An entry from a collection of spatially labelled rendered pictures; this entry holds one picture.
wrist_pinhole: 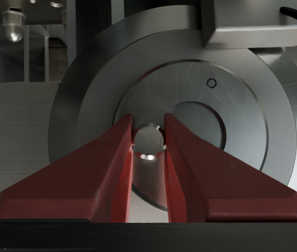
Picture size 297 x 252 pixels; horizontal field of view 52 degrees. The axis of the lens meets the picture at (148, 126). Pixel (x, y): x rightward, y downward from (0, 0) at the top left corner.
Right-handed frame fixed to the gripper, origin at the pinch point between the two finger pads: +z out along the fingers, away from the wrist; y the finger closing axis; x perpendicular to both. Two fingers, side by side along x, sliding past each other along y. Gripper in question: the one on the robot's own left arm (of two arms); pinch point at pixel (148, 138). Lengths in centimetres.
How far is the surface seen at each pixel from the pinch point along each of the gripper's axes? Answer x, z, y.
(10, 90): 16.4, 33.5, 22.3
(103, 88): 0.0, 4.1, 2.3
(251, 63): -1.0, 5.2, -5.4
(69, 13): -2.7, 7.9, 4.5
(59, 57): 135, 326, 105
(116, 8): 65, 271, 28
